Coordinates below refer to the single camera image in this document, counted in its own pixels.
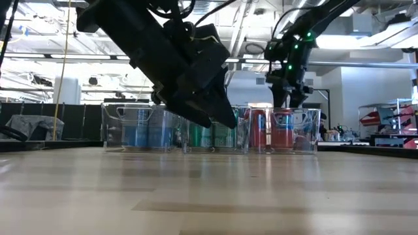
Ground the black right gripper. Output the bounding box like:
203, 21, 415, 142
265, 65, 315, 108

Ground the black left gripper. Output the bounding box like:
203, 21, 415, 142
152, 23, 238, 130

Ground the red soda can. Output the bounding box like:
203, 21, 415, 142
270, 108, 295, 150
251, 109, 268, 149

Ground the silver blue soda can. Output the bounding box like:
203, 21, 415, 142
146, 109, 174, 148
121, 109, 148, 148

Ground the clear plastic bin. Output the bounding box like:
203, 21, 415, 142
101, 102, 184, 153
249, 106, 322, 155
181, 104, 253, 155

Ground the metal rack with red parts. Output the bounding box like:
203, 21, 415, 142
357, 97, 418, 149

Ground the black partition panel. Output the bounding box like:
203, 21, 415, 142
0, 101, 105, 142

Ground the grey cloth cover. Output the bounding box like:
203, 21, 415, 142
5, 114, 65, 142

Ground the black metal frame stand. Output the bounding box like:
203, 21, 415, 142
312, 87, 331, 130

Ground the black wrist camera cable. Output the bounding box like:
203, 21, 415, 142
148, 0, 236, 27

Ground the yellow cable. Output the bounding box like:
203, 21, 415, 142
52, 0, 72, 142

